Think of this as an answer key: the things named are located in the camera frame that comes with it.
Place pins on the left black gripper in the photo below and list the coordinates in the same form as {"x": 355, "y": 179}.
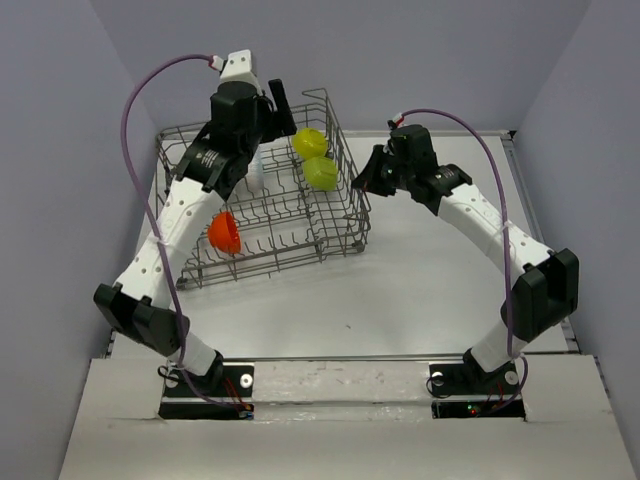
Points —
{"x": 278, "y": 125}

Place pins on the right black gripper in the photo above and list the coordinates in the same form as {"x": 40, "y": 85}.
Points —
{"x": 371, "y": 179}

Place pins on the lime green bowl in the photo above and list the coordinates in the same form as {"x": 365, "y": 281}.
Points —
{"x": 309, "y": 143}

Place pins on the white square bowl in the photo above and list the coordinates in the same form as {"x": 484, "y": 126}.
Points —
{"x": 321, "y": 173}

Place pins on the grey wire dish rack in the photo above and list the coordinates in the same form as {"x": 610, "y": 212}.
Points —
{"x": 284, "y": 222}

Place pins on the orange bowl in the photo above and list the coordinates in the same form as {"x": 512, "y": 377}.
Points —
{"x": 223, "y": 234}

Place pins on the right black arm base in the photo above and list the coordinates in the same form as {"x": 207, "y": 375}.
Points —
{"x": 462, "y": 390}

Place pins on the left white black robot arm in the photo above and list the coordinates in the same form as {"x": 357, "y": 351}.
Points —
{"x": 141, "y": 303}

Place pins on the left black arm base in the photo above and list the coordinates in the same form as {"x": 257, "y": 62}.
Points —
{"x": 228, "y": 399}

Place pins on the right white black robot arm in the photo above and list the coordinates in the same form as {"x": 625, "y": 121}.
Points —
{"x": 542, "y": 283}

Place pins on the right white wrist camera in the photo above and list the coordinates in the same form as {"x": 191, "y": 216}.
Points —
{"x": 396, "y": 121}

